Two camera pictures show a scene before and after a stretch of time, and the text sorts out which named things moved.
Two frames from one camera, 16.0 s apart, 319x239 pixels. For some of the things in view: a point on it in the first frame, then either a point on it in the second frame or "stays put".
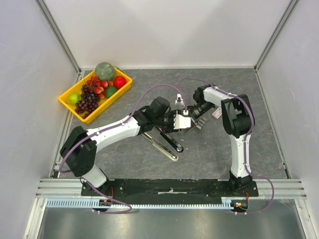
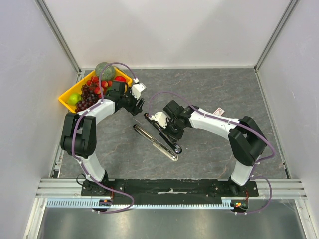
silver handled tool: x=160 y=148 stays put
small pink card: x=217 y=113 stays put
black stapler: x=171 y=141 stays put
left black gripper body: x=168 y=124 → x=129 y=102
